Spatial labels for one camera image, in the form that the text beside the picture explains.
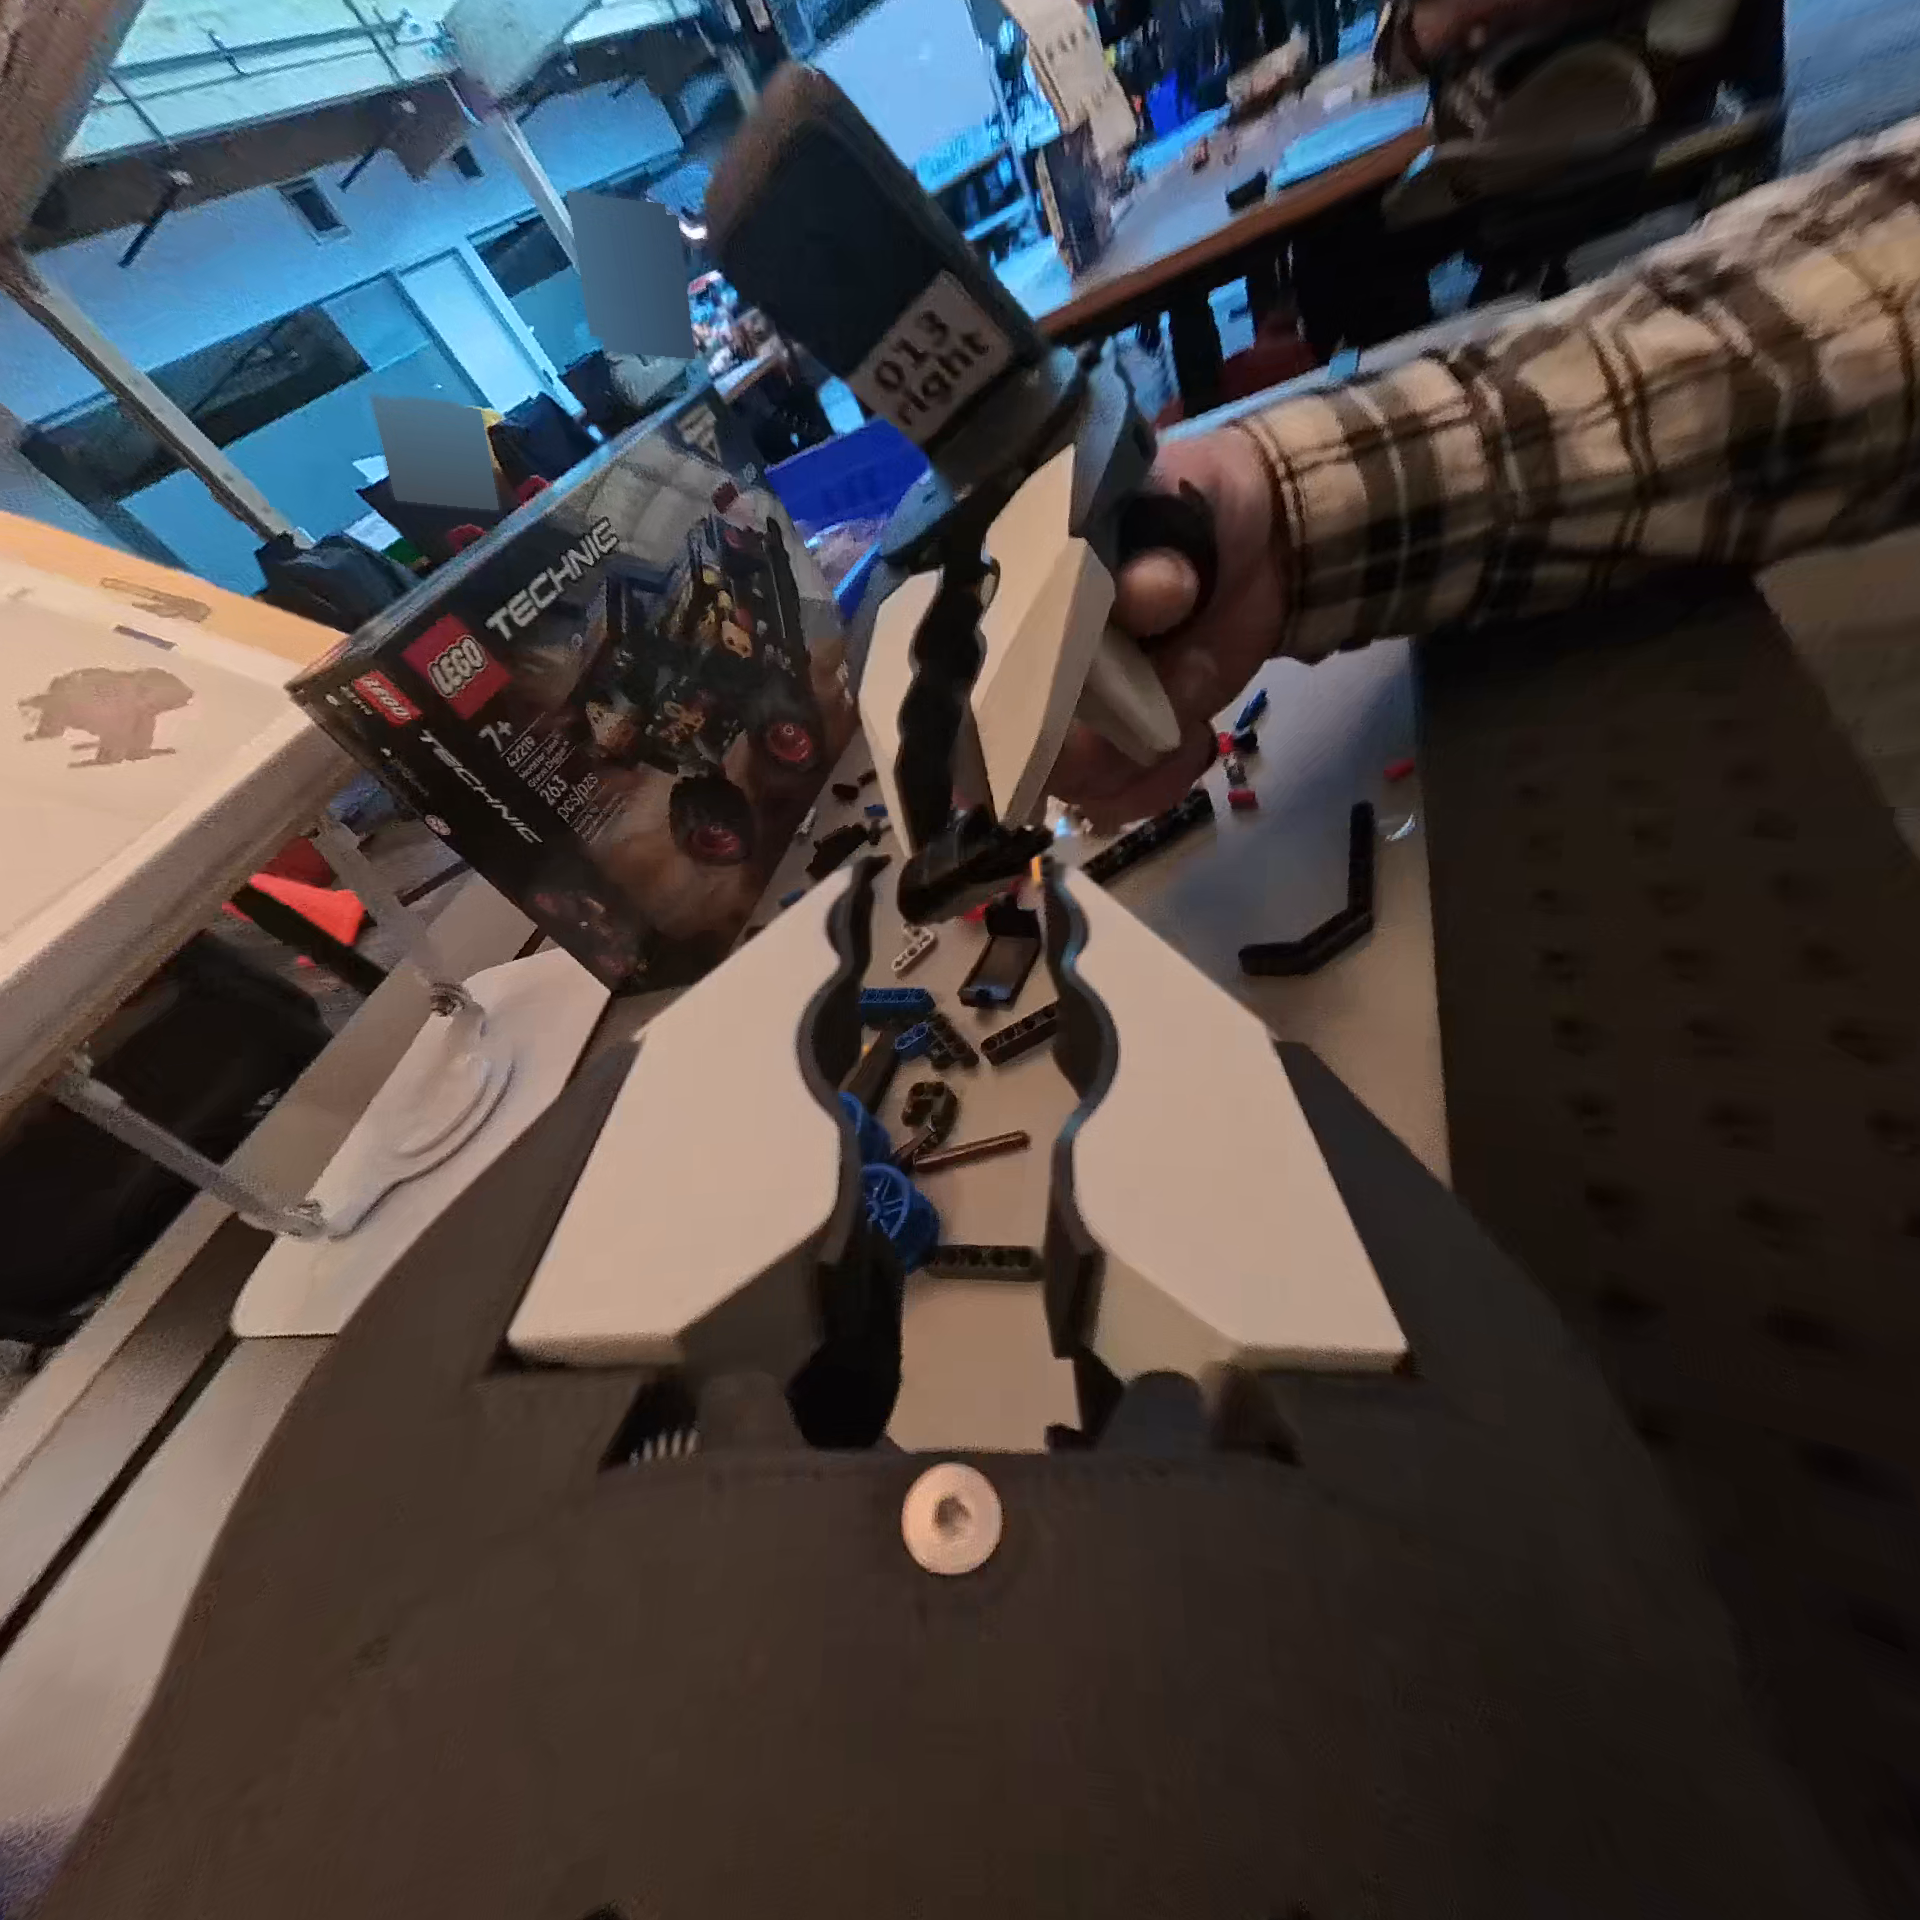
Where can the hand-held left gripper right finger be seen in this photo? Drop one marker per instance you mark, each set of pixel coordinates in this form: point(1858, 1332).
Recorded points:
point(1231, 1200)

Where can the monster truck toy box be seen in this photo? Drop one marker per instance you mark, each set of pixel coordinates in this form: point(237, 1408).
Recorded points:
point(599, 676)

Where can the black double connector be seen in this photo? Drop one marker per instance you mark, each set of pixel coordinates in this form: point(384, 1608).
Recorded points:
point(944, 1036)

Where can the black L-shaped beam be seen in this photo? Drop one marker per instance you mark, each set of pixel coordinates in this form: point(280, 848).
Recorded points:
point(1020, 1031)

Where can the black five-hole beam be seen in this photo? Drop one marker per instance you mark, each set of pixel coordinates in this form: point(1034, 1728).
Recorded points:
point(984, 1260)

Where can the black flat clip panel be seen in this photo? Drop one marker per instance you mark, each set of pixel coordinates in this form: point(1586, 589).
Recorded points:
point(1001, 960)

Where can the scattered small pins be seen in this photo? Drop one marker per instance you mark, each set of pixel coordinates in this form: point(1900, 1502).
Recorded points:
point(1237, 734)

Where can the blue wheel rim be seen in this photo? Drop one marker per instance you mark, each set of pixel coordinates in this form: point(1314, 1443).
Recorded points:
point(892, 1193)

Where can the black rectangular brick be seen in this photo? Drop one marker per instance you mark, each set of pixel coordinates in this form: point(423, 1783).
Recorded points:
point(868, 1067)

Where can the person's right hand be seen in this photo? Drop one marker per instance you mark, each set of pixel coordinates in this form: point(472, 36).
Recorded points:
point(1231, 599)

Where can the building instruction booklet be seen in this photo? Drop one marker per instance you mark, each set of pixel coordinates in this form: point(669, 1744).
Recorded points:
point(119, 781)

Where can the blue bin of plastic bags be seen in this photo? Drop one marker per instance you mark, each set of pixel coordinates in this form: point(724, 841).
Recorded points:
point(839, 487)

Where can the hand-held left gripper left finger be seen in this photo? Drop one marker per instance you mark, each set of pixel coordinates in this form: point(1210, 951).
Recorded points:
point(675, 1200)

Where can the orange angular object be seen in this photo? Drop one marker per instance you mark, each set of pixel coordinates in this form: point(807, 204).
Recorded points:
point(307, 908)

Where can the grey cross-hole T piece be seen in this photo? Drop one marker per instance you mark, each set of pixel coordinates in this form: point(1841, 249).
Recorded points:
point(913, 950)

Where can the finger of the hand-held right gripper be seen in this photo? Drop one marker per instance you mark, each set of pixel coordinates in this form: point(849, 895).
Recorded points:
point(1049, 629)
point(884, 676)

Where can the black connector assembly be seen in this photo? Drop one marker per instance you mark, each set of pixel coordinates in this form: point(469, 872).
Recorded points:
point(967, 863)

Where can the black seven-hole beam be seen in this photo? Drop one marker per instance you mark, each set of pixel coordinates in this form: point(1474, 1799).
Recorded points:
point(1148, 835)

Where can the black U-shaped connector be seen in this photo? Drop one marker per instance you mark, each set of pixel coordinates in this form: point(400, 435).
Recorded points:
point(927, 1107)

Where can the blue L-shaped beam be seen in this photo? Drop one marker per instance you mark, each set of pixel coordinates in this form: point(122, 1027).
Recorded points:
point(892, 997)

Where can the brown axle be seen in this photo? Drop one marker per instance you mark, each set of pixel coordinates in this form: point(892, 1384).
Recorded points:
point(971, 1151)

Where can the black bent frame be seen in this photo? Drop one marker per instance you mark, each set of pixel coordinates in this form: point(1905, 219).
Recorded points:
point(839, 848)

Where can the grey desk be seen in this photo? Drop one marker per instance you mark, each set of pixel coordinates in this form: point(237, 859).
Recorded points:
point(1348, 1051)

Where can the person's right forearm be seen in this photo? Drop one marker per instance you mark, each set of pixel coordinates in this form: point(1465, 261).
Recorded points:
point(1576, 406)

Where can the clear plastic scrap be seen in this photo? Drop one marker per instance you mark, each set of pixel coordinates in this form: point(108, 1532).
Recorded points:
point(1397, 828)

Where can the black angled long beam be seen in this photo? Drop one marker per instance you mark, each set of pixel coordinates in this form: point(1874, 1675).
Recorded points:
point(1319, 931)

